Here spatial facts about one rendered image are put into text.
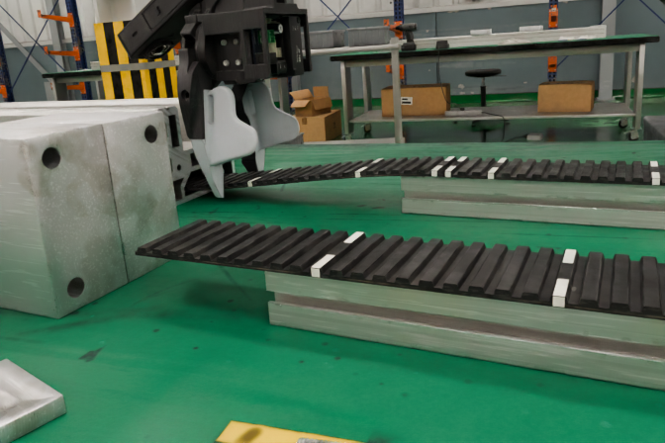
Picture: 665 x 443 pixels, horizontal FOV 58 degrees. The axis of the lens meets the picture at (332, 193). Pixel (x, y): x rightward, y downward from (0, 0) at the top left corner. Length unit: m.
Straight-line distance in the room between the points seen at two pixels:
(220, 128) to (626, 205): 0.31
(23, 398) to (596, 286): 0.22
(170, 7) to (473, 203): 0.29
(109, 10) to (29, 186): 3.65
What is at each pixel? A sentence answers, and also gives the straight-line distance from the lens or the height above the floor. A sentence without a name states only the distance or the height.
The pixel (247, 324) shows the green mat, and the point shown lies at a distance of 0.30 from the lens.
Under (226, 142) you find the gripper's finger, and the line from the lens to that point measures 0.49.
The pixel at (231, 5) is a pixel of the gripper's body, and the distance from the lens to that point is 0.51.
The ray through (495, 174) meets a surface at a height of 0.81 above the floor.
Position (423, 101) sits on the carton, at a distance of 5.26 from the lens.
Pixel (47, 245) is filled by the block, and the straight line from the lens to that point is 0.33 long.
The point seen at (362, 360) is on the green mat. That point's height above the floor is 0.78.
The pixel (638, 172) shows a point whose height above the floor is 0.81.
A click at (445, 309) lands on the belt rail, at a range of 0.25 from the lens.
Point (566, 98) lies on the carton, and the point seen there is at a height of 0.33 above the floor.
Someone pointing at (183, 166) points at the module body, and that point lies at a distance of 0.54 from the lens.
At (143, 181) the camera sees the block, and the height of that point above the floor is 0.84.
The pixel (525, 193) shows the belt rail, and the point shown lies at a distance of 0.43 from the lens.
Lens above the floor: 0.91
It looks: 14 degrees down
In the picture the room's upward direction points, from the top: 4 degrees counter-clockwise
